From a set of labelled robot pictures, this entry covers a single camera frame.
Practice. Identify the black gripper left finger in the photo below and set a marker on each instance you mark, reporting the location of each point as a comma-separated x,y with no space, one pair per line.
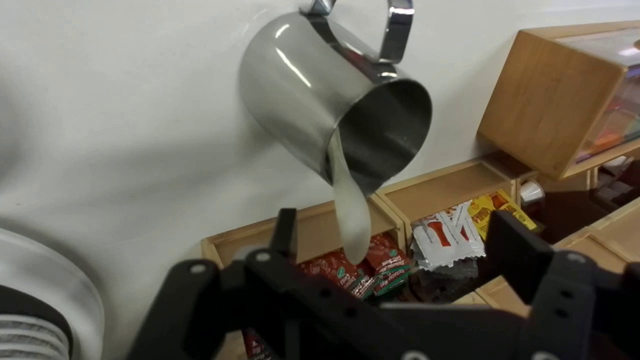
198,304

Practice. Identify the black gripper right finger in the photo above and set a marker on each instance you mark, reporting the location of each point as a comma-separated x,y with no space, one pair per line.
578,310

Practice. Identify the white plastic spoon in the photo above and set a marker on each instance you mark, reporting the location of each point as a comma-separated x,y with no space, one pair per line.
353,210

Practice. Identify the silver metal cup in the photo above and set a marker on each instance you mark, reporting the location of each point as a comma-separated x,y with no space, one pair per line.
306,80

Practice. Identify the red sauce packets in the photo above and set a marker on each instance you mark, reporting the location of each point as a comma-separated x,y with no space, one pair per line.
379,275

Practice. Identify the white red sugar packets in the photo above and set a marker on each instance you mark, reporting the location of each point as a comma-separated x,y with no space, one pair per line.
446,237

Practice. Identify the tiered wooden condiment organizer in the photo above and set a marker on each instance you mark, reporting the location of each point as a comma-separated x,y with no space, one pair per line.
592,212

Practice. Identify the wooden tea box glass lid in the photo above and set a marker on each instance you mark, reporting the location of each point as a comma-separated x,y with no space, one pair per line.
568,97

